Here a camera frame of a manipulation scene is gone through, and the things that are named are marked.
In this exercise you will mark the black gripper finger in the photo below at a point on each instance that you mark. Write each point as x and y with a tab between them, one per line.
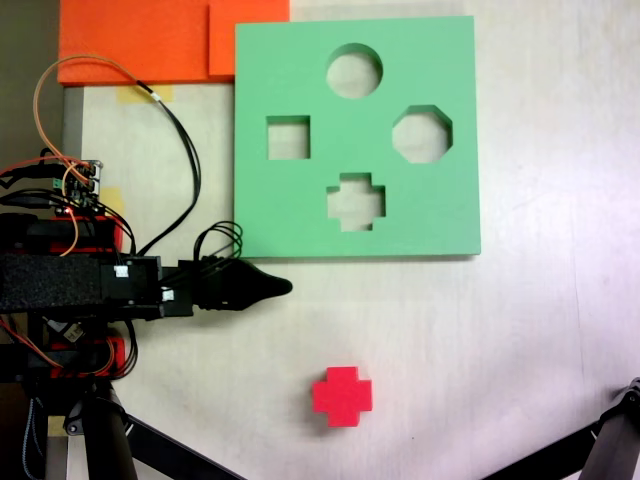
260	287

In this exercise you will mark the red cross columnar block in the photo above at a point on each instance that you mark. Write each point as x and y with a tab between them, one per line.
342	397

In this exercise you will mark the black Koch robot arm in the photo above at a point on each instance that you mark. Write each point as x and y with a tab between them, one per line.
50	285

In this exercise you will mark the red printed arm base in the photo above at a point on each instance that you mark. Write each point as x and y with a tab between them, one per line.
118	350

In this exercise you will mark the large orange foam block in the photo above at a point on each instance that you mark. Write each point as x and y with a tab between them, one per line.
130	40

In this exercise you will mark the green shape sorter board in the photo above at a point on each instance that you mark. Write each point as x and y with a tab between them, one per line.
280	210

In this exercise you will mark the small black circuit board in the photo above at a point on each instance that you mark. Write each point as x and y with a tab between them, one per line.
70	331

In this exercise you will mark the green controller circuit board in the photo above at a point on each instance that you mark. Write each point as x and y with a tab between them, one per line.
80	187

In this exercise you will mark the thin black tripod strut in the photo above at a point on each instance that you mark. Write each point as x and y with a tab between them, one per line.
175	452
545	452

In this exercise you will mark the thick black tripod leg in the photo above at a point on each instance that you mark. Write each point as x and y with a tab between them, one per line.
107	440
617	440

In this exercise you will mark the wide yellow tape piece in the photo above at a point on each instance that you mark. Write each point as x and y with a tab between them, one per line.
130	95

